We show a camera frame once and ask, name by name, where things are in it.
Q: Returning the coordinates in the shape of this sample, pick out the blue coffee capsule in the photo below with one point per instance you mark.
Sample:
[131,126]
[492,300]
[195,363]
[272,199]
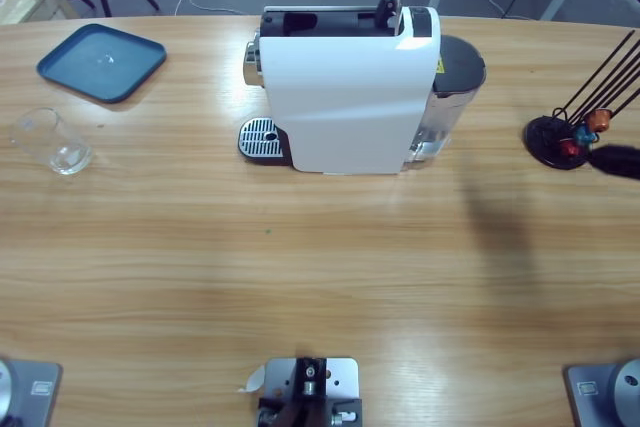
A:
[582,136]

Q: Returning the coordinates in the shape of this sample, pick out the metal drip tray grate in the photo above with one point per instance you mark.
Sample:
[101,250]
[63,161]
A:
[255,139]

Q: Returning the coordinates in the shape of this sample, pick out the orange coffee capsule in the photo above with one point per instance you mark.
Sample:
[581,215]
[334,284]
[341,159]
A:
[599,119]

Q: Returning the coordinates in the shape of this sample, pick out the yellow warning sticker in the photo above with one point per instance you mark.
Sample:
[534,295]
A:
[440,66]

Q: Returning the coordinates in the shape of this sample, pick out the red coffee capsule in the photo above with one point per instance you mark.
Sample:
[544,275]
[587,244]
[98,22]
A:
[569,148]

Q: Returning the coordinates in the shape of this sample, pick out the wooden crate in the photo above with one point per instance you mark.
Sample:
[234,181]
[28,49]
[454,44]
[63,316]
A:
[30,2]

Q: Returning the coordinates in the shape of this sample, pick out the grey camera mount plate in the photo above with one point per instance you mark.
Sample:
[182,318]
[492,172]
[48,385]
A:
[340,377]

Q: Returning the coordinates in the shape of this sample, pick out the black capsule holder with rods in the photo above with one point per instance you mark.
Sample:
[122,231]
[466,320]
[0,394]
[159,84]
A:
[542,139]

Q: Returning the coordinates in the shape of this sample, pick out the blue square tray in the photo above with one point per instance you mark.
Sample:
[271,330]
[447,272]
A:
[100,62]

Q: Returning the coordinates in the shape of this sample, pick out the clear glass cup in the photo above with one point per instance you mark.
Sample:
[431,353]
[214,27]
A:
[65,157]

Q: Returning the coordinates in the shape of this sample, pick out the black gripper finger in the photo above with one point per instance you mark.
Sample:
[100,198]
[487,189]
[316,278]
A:
[617,162]

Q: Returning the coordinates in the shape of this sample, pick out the white paper tag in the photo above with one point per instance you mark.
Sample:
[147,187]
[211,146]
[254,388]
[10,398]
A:
[256,379]

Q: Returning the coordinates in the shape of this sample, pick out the white coffee machine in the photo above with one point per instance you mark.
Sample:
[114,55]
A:
[345,97]

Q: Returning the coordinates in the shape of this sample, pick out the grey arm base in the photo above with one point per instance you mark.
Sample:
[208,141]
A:
[40,387]
[590,387]

